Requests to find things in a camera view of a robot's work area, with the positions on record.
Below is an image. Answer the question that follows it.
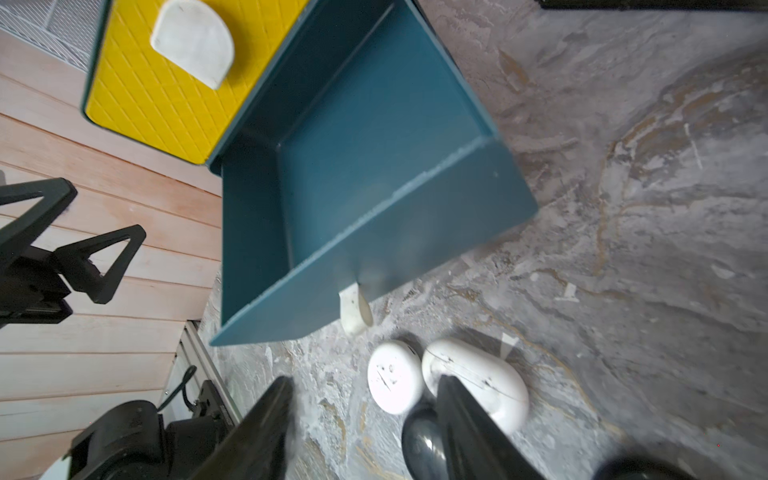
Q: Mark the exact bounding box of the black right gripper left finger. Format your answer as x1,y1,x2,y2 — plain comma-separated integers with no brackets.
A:
192,376,294,480

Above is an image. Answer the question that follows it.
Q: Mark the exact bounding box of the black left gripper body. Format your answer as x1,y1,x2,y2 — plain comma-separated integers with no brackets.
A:
1,246,72,327

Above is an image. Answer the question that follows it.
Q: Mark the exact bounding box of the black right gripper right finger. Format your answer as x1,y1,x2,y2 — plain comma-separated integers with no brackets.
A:
436,375,542,480

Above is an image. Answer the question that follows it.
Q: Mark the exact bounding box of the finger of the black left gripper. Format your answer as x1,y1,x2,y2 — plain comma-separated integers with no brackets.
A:
50,224,148,305
1,178,77,264

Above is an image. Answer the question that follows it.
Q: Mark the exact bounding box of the white oval earphone case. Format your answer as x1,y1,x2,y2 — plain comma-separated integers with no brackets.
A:
422,338,530,436

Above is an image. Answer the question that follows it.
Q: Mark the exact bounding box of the white round earphone case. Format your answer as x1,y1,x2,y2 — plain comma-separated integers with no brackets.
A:
367,340,425,415

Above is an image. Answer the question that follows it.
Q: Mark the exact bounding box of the yellow drawer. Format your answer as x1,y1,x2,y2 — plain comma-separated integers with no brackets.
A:
81,0,307,165

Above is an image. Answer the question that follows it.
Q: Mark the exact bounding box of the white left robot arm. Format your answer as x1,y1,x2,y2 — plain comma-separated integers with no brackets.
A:
1,178,225,479

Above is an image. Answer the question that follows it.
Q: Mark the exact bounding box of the aluminium frame rail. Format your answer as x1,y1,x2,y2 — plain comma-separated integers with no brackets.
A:
159,320,242,424

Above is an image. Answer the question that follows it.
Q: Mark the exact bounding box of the white wire mesh shelf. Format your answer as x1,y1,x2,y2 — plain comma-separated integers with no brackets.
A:
1,0,105,72

